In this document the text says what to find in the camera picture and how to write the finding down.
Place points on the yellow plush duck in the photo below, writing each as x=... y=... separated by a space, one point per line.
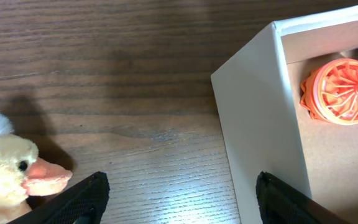
x=23 y=173

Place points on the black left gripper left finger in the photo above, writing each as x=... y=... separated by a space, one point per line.
x=83 y=203

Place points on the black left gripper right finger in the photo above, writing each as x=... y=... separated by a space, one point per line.
x=279 y=203

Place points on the white cardboard box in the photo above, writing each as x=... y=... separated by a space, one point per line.
x=264 y=126

